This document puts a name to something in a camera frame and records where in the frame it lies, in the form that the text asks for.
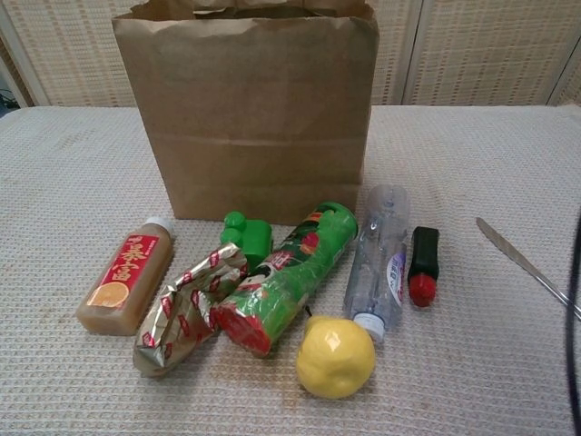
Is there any bamboo folding screen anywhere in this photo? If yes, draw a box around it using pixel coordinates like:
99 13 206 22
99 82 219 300
0 0 581 109

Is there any yellow toy pear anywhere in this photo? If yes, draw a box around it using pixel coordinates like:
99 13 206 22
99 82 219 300
295 314 377 401

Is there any brown paper bag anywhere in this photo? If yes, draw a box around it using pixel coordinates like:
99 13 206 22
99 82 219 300
111 0 379 227

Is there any green chips can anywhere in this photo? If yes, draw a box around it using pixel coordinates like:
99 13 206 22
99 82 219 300
212 201 359 359

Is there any white woven tablecloth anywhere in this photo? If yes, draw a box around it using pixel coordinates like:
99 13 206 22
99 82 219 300
0 104 581 436

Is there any black sauce bottle red cap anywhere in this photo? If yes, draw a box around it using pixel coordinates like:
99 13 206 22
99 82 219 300
407 225 441 309

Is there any gold foil snack packet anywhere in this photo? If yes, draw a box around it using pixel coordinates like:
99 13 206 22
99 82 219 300
132 242 250 378

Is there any tea bottle with red label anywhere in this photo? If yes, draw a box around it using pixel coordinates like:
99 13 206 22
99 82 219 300
74 215 176 337

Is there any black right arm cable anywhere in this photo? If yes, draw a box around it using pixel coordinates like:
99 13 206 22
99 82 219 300
564 217 581 436

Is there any silver table knife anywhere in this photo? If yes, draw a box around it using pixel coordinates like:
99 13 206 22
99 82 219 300
475 216 581 322

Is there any clear plastic water bottle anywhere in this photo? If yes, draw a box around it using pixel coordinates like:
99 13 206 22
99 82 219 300
342 184 411 344

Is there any green plastic toy block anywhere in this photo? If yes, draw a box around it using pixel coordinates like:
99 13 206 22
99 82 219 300
219 210 274 269

